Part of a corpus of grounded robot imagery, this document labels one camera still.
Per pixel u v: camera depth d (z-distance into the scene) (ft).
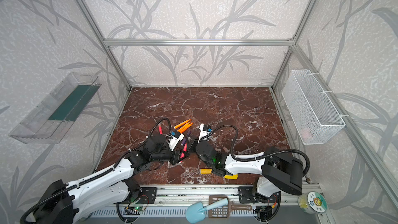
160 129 3.16
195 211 2.30
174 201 2.37
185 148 2.47
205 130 2.29
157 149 2.07
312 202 2.13
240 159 1.72
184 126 3.23
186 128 3.19
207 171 2.61
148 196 2.38
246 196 2.42
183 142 2.40
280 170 1.41
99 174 1.58
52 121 2.08
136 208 2.32
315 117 1.99
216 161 2.02
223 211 2.31
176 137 2.32
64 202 1.30
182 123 3.26
